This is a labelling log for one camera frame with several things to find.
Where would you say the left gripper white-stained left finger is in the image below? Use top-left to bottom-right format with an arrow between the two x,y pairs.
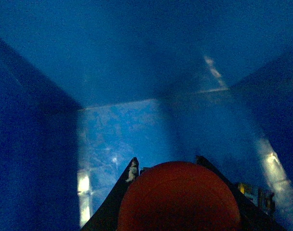
81,157 -> 139,231

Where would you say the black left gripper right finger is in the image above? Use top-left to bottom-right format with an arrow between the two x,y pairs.
196,155 -> 286,231

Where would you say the left shelf lower blue bin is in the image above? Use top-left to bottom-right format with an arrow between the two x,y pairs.
0,0 -> 293,231

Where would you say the red mushroom push button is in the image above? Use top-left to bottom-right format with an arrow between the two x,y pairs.
117,161 -> 241,231

